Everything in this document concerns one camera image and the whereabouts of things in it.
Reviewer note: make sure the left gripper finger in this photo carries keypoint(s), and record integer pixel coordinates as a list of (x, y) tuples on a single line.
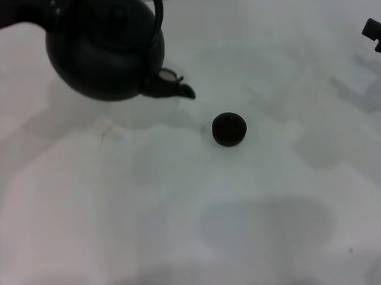
[(55, 9)]

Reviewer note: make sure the black round teapot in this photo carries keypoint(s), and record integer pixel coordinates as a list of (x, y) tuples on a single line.
[(106, 54)]

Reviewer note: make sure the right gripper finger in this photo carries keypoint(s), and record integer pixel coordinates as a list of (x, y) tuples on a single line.
[(374, 29)]

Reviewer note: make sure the small dark teacup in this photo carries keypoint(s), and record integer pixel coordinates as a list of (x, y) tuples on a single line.
[(229, 129)]

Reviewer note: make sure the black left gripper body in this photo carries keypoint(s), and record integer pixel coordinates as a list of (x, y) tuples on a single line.
[(8, 13)]

